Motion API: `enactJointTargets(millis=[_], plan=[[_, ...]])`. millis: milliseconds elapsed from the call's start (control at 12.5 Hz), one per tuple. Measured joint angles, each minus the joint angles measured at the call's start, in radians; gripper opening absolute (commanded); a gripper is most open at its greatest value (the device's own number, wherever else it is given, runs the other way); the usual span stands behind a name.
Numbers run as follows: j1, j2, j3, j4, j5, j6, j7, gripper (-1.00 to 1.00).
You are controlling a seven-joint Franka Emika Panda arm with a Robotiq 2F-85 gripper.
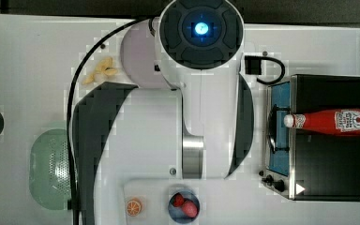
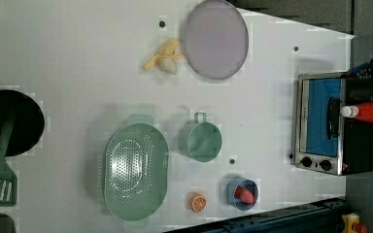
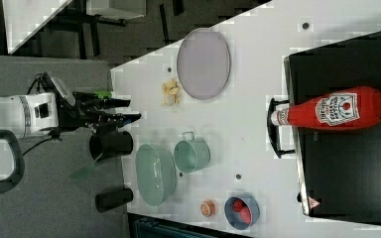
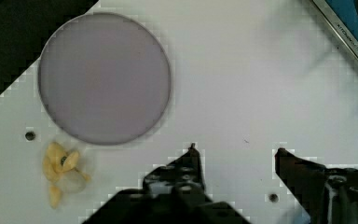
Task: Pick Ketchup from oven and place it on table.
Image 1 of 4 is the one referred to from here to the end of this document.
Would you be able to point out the red felt ketchup bottle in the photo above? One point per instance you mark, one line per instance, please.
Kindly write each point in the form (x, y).
(339, 122)

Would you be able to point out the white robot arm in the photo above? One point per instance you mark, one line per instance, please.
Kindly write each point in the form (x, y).
(153, 156)

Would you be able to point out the black toy oven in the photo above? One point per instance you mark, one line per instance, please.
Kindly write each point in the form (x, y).
(303, 165)

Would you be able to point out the pink round plate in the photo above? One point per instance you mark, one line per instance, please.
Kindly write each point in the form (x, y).
(138, 58)

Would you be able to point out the red strawberry toy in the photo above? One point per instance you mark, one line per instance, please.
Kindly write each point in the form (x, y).
(189, 209)
(177, 200)

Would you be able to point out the blue bowl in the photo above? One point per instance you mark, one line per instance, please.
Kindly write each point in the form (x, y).
(176, 213)

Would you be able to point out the orange slice toy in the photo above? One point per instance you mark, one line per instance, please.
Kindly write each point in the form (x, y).
(134, 207)

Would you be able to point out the green perforated colander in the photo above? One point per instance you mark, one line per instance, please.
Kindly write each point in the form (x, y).
(49, 180)

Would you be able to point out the black plug with cable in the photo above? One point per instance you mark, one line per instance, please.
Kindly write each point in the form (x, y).
(253, 66)

